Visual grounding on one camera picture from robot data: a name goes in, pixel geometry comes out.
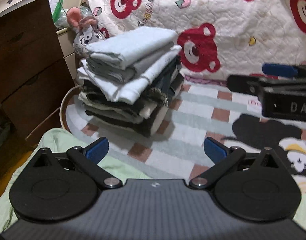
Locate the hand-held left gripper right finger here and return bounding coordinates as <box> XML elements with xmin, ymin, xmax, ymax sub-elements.
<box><xmin>189</xmin><ymin>137</ymin><xmax>281</xmax><ymax>189</ymax></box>

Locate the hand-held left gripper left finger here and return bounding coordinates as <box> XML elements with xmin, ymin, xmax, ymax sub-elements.
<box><xmin>30</xmin><ymin>137</ymin><xmax>123</xmax><ymax>188</ymax></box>

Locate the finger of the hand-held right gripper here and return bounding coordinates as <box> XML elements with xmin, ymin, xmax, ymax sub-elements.
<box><xmin>262</xmin><ymin>63</ymin><xmax>306</xmax><ymax>78</ymax></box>
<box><xmin>227</xmin><ymin>74</ymin><xmax>266</xmax><ymax>96</ymax></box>

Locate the light grey t-shirt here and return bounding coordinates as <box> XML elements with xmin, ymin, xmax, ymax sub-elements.
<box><xmin>84</xmin><ymin>26</ymin><xmax>178</xmax><ymax>70</ymax></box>

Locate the stack of folded clothes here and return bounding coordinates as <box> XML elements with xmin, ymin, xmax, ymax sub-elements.
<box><xmin>76</xmin><ymin>44</ymin><xmax>186</xmax><ymax>138</ymax></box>

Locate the checkered cartoon rug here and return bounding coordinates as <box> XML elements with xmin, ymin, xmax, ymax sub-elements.
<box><xmin>59</xmin><ymin>80</ymin><xmax>306</xmax><ymax>193</ymax></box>

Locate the light green bedsheet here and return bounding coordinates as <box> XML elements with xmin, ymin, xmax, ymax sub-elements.
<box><xmin>0</xmin><ymin>127</ymin><xmax>306</xmax><ymax>233</ymax></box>

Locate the white quilt with red bears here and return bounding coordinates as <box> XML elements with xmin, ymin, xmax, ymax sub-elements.
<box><xmin>87</xmin><ymin>0</ymin><xmax>306</xmax><ymax>85</ymax></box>

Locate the grey plush mouse toy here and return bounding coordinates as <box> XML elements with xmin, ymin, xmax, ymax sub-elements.
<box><xmin>66</xmin><ymin>7</ymin><xmax>106</xmax><ymax>57</ymax></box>

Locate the brown wooden dresser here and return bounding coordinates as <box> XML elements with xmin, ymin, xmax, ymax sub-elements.
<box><xmin>0</xmin><ymin>0</ymin><xmax>76</xmax><ymax>145</ymax></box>

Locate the green and white plastic bag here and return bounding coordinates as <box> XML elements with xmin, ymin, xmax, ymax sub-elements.
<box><xmin>48</xmin><ymin>0</ymin><xmax>68</xmax><ymax>29</ymax></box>

